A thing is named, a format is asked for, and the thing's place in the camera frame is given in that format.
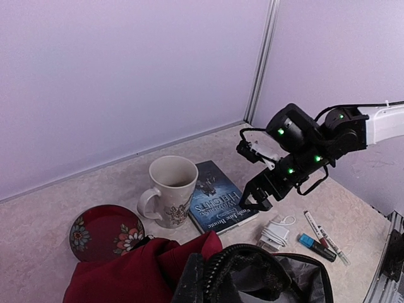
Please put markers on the blue Wuthering Heights book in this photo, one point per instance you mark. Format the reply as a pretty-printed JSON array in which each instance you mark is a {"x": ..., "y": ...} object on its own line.
[{"x": 215, "y": 202}]

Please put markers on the white floral mug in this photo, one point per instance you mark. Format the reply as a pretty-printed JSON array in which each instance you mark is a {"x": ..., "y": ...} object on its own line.
[{"x": 173, "y": 181}]

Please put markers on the red backpack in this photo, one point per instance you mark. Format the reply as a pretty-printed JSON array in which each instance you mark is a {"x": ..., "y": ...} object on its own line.
[{"x": 201, "y": 270}]

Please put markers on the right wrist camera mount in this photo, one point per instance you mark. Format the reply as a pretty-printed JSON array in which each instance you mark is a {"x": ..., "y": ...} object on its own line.
[{"x": 254, "y": 152}]

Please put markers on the white marker black cap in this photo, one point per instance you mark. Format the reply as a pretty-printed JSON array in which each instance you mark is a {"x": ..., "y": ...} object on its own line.
[{"x": 313, "y": 225}]

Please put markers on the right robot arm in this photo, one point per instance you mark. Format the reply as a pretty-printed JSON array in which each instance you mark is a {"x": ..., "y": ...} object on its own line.
[{"x": 312, "y": 144}]

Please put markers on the front aluminium rail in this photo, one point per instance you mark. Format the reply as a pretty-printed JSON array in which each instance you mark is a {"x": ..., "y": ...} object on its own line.
[{"x": 387, "y": 284}]

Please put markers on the red marker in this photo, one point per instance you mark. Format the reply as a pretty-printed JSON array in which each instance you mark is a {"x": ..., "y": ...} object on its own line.
[{"x": 322, "y": 240}]

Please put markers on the slim white pen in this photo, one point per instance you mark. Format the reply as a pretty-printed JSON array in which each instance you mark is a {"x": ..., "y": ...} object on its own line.
[{"x": 338, "y": 251}]

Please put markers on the right aluminium frame post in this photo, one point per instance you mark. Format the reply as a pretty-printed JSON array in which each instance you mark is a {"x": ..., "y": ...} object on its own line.
[{"x": 264, "y": 51}]

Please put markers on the white charger with cable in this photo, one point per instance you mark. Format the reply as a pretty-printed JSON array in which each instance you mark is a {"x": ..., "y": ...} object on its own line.
[{"x": 274, "y": 235}]

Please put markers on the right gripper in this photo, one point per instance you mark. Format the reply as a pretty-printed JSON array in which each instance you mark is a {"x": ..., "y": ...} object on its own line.
[{"x": 276, "y": 183}]

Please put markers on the blue black highlighter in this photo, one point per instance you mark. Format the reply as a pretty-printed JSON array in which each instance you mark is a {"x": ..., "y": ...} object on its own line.
[{"x": 317, "y": 247}]

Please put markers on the red floral saucer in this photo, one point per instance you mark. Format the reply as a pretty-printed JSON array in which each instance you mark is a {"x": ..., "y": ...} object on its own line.
[{"x": 104, "y": 233}]

